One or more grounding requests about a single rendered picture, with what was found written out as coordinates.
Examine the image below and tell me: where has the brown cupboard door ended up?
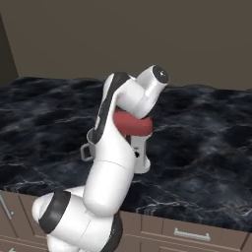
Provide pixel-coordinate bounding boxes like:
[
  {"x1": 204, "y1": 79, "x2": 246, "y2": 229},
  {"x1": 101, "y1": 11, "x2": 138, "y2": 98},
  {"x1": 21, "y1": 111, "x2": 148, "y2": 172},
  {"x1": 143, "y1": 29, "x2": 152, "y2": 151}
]
[{"x1": 0, "y1": 191, "x2": 22, "y2": 239}]

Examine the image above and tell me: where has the red stand mixer head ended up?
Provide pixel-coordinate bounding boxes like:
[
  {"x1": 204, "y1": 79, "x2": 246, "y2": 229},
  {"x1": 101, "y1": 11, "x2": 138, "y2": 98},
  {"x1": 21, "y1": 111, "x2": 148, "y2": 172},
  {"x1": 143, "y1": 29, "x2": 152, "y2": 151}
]
[{"x1": 94, "y1": 109, "x2": 154, "y2": 138}]

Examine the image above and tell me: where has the silver drawer handle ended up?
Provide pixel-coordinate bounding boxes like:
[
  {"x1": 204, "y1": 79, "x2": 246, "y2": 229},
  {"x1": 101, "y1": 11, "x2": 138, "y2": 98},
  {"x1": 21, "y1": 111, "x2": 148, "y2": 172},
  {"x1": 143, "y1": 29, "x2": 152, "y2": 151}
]
[{"x1": 173, "y1": 227, "x2": 212, "y2": 242}]

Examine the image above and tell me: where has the brown drawer front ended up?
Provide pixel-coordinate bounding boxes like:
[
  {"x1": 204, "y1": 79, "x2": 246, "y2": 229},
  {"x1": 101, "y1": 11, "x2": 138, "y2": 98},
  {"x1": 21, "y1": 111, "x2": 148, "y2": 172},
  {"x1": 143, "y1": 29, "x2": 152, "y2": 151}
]
[
  {"x1": 118, "y1": 210, "x2": 144, "y2": 236},
  {"x1": 18, "y1": 193, "x2": 45, "y2": 238},
  {"x1": 161, "y1": 218, "x2": 250, "y2": 252}
]

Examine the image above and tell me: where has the silver cupboard door handle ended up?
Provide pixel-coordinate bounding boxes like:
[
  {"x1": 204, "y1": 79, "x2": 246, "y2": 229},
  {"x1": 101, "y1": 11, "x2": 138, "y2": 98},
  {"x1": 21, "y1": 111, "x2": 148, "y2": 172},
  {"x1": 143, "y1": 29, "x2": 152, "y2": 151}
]
[{"x1": 0, "y1": 193, "x2": 15, "y2": 221}]

